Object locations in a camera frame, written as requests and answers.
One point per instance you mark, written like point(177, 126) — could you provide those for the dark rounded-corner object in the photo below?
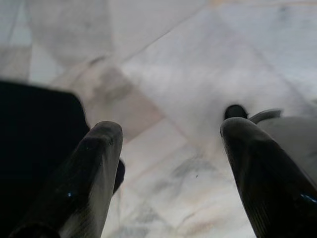
point(32, 124)

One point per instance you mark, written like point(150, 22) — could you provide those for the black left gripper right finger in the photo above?
point(267, 188)

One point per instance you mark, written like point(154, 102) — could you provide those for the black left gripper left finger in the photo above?
point(81, 178)

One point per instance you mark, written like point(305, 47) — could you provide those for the grey left robot leg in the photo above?
point(292, 138)

